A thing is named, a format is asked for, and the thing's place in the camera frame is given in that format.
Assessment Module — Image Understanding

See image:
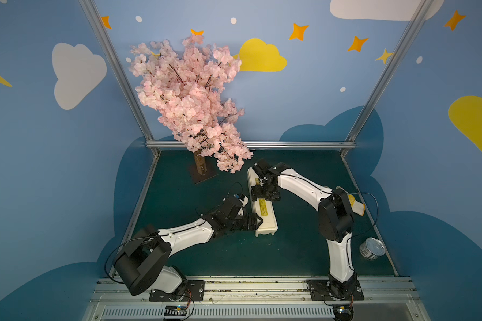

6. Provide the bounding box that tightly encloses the cream plastic wrap dispenser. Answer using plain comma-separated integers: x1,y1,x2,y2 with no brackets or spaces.
248,167,278,237

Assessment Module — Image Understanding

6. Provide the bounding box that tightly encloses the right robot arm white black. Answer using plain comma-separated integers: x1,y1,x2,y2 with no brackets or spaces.
250,160,357,298

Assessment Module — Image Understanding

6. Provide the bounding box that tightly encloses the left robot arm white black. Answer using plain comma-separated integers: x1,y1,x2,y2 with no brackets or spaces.
112,194,264,300

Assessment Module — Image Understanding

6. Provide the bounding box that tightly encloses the yellow white work glove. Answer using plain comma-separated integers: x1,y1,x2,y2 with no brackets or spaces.
348,195,366,217

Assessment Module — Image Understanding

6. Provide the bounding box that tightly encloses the small green circuit board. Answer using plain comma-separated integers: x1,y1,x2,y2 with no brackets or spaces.
162,306,190,320

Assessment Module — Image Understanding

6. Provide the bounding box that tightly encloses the silver tin can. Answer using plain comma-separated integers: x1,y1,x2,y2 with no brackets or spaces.
360,238,386,261

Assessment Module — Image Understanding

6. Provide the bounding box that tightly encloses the pink cherry blossom tree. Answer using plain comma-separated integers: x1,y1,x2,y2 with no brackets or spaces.
129,33,253,173

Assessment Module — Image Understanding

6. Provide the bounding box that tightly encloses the aluminium front rail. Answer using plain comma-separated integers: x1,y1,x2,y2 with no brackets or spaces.
83,276,430,320

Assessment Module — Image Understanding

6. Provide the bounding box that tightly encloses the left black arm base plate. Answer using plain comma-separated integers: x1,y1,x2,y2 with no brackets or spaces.
149,280,205,302

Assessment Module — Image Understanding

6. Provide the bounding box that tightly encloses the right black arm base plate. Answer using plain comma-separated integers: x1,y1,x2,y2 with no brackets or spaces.
306,279,365,301

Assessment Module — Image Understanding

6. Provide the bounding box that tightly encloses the aluminium frame back bar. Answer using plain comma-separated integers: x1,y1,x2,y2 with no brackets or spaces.
145,140,356,150

